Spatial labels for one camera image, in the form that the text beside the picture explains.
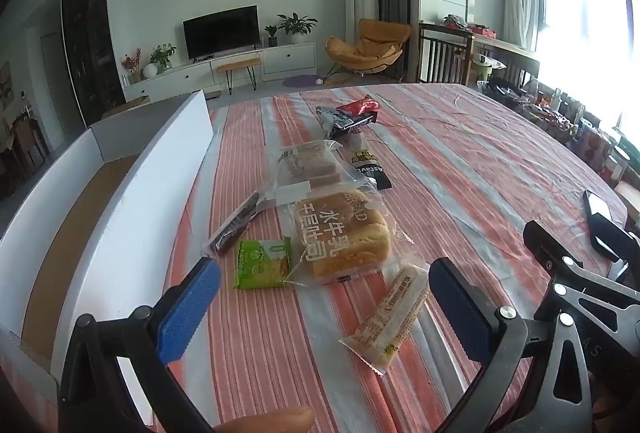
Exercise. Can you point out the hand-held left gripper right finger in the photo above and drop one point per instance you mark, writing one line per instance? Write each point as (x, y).
(460, 308)

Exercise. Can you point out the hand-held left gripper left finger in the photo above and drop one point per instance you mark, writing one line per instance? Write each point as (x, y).
(187, 308)

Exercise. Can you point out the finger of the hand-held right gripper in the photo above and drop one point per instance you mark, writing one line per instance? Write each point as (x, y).
(547, 243)
(546, 310)

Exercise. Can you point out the dark brown snack bar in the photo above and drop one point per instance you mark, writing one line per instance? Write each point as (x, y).
(232, 225)

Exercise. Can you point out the white cardboard box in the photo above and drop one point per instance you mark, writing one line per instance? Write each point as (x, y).
(125, 233)

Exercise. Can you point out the bagged golden bread loaf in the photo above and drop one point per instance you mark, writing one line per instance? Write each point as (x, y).
(340, 238)

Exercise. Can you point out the white blue floral snack packet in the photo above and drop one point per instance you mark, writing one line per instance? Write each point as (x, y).
(327, 118)

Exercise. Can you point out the person's left hand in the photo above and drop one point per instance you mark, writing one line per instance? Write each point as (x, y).
(272, 422)

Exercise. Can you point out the long cream snack packet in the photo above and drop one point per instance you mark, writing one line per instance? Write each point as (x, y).
(390, 318)

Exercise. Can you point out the green snack packet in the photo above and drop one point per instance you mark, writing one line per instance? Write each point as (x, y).
(260, 263)

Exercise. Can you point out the orange grey striped tablecloth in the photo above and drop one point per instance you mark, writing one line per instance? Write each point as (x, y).
(475, 163)

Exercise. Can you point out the clutter of assorted goods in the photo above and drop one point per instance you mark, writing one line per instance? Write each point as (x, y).
(560, 113)

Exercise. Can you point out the black yellow snack packet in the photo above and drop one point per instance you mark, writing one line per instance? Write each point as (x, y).
(372, 173)

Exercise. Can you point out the bagged brown sliced bread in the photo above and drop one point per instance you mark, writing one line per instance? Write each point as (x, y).
(305, 168)

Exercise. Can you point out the green plastic stool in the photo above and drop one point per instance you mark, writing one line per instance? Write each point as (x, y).
(484, 70)

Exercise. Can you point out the black chocolate bar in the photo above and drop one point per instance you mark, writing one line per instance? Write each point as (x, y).
(355, 122)

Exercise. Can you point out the wooden slatted furniture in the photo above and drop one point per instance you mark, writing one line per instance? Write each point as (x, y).
(445, 53)

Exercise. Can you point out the red candy packet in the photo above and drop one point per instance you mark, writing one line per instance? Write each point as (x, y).
(357, 103)

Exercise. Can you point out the wooden chair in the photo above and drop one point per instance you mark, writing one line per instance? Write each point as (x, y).
(27, 143)

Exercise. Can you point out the bright window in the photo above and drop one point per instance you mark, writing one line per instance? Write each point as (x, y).
(575, 13)

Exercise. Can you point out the colourful cloth pile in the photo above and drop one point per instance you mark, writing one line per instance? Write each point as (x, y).
(465, 25)

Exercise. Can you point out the round white vase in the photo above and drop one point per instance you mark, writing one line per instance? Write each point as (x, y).
(150, 70)

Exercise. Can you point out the wooden bench with metal legs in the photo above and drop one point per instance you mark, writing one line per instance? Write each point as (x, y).
(237, 63)

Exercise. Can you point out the red flower plant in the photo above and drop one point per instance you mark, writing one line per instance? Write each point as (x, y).
(131, 63)

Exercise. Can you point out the leafy green potted plant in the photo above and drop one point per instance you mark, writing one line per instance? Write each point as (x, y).
(162, 55)

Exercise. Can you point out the purple round mat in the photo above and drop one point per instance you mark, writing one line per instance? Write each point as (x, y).
(300, 80)

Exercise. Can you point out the white television cabinet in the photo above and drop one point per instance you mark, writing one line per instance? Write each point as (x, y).
(287, 58)

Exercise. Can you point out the orange lounge chair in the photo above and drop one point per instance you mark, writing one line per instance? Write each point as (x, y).
(370, 40)

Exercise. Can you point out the black flat television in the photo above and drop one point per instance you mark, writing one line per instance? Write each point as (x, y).
(220, 33)

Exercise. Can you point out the black display cabinet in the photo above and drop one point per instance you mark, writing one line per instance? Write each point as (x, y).
(90, 38)

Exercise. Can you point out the small potted plant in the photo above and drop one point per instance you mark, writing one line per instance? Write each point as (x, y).
(271, 33)

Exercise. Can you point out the large potted plant white pot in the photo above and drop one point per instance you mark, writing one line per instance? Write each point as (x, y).
(297, 25)

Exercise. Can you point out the wall picture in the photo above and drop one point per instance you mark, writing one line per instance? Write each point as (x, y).
(5, 85)

